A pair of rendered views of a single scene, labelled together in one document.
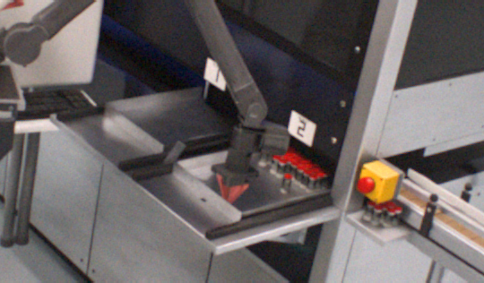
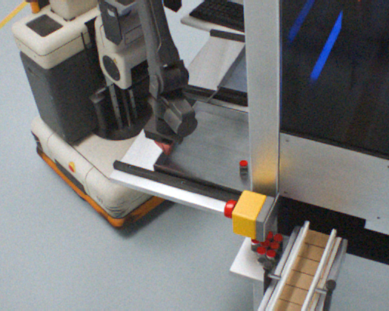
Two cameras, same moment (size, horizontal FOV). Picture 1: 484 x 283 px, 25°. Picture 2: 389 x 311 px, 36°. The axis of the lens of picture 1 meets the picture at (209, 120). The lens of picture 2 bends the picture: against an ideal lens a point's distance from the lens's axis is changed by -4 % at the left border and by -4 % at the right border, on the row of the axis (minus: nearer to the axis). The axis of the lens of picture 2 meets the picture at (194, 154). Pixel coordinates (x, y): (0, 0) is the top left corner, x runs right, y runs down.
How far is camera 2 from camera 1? 2.32 m
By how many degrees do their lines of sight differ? 62
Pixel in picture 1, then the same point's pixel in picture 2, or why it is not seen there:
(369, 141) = (260, 172)
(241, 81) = (150, 50)
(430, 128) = (367, 202)
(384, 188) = (235, 223)
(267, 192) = (230, 166)
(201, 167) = (226, 117)
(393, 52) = (257, 86)
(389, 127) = (288, 170)
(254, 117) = (153, 87)
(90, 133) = (210, 53)
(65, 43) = not seen: outside the picture
